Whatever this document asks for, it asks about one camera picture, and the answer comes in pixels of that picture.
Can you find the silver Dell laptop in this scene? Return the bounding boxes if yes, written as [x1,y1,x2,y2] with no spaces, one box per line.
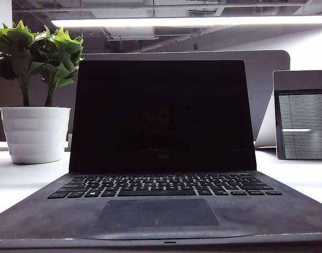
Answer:
[0,60,322,251]

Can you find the long ceiling light strip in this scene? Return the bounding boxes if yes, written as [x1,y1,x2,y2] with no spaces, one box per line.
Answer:
[50,15,322,28]

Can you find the grey desk divider panel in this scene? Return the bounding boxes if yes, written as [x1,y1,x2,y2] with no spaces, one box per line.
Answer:
[0,50,291,143]

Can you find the white ribbed plant pot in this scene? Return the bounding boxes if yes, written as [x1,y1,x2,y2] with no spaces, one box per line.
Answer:
[0,106,71,165]

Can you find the black tablet with screen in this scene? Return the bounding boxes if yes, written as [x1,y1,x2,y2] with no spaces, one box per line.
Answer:
[272,69,322,160]

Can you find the green artificial plant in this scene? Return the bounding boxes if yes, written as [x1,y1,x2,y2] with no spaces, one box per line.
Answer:
[0,20,85,108]

